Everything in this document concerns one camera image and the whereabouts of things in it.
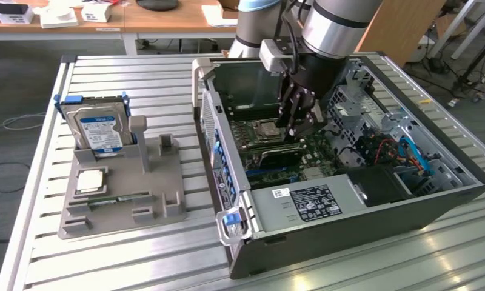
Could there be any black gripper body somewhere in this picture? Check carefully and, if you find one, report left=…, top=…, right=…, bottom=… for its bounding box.
left=286, top=54, right=348, bottom=101

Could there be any green graphics card black cooler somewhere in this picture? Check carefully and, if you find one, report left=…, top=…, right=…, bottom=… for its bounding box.
left=260, top=147, right=306, bottom=171

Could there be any installed silver CPU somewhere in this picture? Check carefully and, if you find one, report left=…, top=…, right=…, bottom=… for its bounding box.
left=260, top=122, right=282, bottom=137

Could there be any green motherboard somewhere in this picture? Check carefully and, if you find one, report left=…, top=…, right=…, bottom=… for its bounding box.
left=225, top=102, right=348, bottom=182

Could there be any metal CPU socket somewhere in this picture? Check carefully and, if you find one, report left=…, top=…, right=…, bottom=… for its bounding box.
left=252, top=118, right=288, bottom=143

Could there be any silver chipset heat sink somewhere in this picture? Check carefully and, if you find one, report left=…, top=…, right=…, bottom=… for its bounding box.
left=302, top=168, right=328, bottom=180

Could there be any wooden cabinet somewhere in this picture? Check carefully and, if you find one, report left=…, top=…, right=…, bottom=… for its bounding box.
left=353, top=0, right=448, bottom=66

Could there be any grey power supply unit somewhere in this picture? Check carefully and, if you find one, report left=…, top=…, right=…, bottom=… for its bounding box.
left=249, top=174, right=368, bottom=233

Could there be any white paper stack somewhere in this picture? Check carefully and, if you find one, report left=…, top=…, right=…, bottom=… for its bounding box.
left=200, top=3, right=240, bottom=28

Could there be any blue release tab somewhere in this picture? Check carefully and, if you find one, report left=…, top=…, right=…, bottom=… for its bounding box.
left=221, top=213, right=242, bottom=227

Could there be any black tripod stand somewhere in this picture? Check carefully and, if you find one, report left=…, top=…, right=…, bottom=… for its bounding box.
left=448, top=30, right=485, bottom=107

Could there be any grey plastic parts rack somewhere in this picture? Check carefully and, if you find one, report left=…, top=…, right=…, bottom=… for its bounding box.
left=58, top=115, right=190, bottom=241

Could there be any black open PC case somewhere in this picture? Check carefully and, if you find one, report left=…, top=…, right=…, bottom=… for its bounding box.
left=192, top=54, right=485, bottom=280

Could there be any black round object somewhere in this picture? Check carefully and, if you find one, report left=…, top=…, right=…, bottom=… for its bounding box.
left=134, top=0, right=182, bottom=12

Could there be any hard disk in blue caddy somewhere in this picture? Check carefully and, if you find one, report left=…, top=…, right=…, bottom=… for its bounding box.
left=54, top=92, right=130, bottom=158

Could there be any loose green RAM stick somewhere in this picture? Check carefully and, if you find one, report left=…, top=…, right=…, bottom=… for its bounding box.
left=86, top=193, right=150, bottom=206

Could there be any loose silver CPU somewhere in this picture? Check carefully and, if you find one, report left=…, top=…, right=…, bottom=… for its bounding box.
left=74, top=170, right=105, bottom=195

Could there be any small white box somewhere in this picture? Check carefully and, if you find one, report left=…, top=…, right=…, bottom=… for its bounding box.
left=80, top=2, right=114, bottom=24

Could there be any white round dial device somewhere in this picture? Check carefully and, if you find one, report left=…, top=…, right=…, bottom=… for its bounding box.
left=38, top=4, right=81, bottom=30

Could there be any white box black lid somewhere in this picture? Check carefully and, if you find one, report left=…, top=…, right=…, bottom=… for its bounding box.
left=0, top=1, right=36, bottom=25

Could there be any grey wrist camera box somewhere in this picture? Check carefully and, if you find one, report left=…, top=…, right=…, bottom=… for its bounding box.
left=260, top=38, right=298, bottom=77

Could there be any red yellow black wire bundle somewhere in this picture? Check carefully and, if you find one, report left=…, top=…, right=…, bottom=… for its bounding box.
left=357, top=135, right=401, bottom=166

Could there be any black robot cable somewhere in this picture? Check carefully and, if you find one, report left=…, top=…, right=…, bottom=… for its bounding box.
left=281, top=0, right=308, bottom=75

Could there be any blue disk wire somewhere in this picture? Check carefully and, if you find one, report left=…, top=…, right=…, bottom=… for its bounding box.
left=396, top=135, right=433, bottom=177

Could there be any wooden desk white frame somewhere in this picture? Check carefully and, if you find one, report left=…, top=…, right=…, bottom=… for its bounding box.
left=122, top=0, right=240, bottom=57
left=0, top=0, right=126, bottom=42

